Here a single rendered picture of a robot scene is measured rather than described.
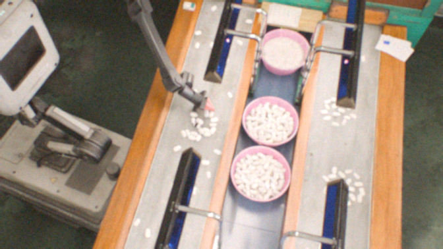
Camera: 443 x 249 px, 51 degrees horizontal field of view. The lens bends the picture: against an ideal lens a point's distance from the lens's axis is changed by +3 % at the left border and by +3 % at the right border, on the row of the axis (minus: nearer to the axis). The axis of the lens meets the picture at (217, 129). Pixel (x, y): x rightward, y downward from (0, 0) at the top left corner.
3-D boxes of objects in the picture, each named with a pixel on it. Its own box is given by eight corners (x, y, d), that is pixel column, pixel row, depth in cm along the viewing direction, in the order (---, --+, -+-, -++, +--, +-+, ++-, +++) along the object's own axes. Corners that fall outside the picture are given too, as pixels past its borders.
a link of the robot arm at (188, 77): (163, 87, 208) (175, 80, 203) (167, 70, 215) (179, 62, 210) (182, 101, 214) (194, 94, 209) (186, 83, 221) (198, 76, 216)
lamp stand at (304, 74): (293, 105, 231) (312, 49, 192) (298, 74, 241) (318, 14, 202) (331, 112, 230) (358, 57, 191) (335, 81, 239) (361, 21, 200)
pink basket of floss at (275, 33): (274, 87, 236) (277, 77, 228) (247, 52, 247) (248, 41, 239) (316, 67, 243) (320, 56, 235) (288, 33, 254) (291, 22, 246)
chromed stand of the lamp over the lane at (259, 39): (217, 91, 234) (219, 32, 195) (225, 60, 244) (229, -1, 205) (253, 97, 233) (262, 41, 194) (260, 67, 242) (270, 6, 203)
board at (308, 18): (257, 23, 246) (258, 21, 244) (262, 2, 253) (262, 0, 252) (318, 33, 243) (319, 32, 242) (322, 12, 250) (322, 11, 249)
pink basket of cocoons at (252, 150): (224, 201, 206) (225, 193, 197) (236, 149, 218) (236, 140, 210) (283, 213, 203) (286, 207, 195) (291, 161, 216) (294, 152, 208)
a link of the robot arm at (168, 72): (125, 9, 210) (138, -3, 204) (134, 9, 215) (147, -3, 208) (164, 94, 208) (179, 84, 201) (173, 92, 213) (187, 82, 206)
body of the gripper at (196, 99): (208, 91, 216) (196, 83, 212) (203, 109, 211) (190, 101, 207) (200, 95, 221) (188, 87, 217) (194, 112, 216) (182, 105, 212)
